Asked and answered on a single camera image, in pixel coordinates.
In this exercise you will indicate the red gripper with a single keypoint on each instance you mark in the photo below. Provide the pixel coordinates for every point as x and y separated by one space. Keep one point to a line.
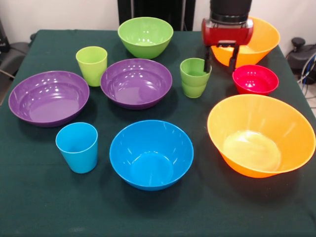
227 33

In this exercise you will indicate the green cup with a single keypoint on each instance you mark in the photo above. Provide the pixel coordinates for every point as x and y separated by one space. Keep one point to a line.
193 91
192 67

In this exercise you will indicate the red bowl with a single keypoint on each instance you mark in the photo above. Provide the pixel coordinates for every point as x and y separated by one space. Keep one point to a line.
254 81

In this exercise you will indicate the orange bowl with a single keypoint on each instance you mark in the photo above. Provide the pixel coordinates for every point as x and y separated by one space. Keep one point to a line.
266 37
259 118

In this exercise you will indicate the green bowl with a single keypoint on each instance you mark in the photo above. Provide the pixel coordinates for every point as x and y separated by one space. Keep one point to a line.
145 37

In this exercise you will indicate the purple bowl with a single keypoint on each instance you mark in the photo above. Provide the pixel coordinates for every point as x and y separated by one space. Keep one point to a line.
49 98
135 84

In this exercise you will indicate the blue bowl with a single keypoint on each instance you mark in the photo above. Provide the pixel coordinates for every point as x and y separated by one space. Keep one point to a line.
150 148

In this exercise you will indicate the yellow-green cup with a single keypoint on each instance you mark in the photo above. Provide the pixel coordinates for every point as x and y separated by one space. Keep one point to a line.
91 69

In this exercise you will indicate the blue cup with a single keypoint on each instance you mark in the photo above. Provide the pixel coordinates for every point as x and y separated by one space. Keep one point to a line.
79 158

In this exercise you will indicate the black equipment box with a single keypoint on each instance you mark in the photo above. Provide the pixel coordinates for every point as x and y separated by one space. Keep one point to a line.
3 39

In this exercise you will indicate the dark green table cloth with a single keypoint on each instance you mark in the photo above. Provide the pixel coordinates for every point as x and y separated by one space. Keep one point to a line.
37 197

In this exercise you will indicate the grey pedestal foot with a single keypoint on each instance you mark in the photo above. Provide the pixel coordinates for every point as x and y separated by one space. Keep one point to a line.
300 53
14 54

